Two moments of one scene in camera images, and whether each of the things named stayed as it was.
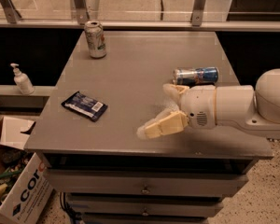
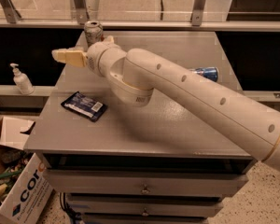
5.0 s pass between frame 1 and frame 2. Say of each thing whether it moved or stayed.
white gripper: moved
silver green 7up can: stayed
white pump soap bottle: stayed
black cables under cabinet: stayed
